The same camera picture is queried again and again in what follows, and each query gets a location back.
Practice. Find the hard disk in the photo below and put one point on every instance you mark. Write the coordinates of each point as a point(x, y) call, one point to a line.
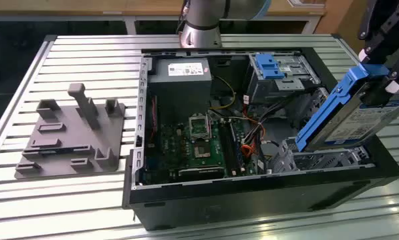
point(352, 125)

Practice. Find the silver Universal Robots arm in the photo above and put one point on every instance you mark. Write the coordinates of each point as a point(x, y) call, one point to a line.
point(203, 30)

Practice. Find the metal disk bay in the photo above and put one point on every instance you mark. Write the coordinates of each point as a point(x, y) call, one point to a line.
point(319, 162)

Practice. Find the black RAM slot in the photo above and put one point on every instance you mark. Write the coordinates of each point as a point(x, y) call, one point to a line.
point(231, 150)
point(240, 150)
point(225, 150)
point(236, 150)

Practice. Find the metal drive cage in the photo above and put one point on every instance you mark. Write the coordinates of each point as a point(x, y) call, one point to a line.
point(290, 85)

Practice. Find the blue drive latch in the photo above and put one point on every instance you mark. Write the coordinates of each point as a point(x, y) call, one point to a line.
point(269, 67)

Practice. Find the grey power supply unit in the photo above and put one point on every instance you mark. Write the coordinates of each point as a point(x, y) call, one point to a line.
point(178, 92)

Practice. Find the CPU socket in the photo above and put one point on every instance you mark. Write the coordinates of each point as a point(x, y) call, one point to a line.
point(203, 151)

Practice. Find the black open PC case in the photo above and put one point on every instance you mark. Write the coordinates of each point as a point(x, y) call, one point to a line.
point(252, 200)

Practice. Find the black graphics card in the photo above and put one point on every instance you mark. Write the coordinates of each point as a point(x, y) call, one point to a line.
point(199, 172)

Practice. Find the green motherboard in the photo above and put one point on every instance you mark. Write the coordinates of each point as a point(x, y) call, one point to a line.
point(172, 150)

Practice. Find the grey parts rack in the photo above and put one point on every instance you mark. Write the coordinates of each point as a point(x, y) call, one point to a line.
point(69, 140)

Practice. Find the wooden desk white frame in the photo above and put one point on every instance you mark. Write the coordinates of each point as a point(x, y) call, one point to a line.
point(86, 6)

